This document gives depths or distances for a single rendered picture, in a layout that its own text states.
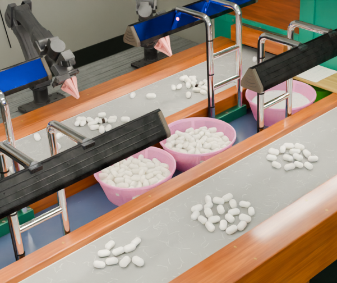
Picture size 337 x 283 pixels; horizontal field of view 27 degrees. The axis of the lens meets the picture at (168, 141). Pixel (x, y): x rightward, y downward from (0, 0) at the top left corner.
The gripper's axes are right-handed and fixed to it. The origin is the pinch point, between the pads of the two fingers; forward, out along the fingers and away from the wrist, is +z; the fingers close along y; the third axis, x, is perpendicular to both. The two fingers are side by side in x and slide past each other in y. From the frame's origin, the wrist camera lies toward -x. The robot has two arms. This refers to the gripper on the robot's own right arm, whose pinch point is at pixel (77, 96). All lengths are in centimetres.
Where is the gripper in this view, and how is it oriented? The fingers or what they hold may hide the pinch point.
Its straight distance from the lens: 266.5
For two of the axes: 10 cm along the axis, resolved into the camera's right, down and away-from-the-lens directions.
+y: 7.4, -3.6, 5.6
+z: 5.5, 8.2, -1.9
